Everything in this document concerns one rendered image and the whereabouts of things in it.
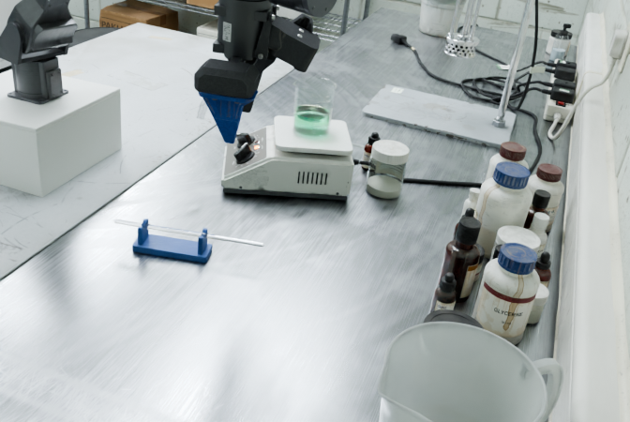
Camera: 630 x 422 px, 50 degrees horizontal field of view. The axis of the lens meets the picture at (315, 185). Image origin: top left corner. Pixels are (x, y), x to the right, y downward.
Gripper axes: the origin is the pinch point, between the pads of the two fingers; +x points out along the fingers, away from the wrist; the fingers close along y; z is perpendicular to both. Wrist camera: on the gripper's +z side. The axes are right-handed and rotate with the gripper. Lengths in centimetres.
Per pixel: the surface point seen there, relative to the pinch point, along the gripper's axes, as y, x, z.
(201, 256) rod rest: -1.8, 21.7, -3.6
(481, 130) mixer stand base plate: 56, 23, 38
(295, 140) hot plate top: 21.4, 14.3, 4.8
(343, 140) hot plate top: 24.1, 14.4, 12.0
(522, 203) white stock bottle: 10.6, 13.5, 37.7
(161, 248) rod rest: -1.4, 21.6, -8.9
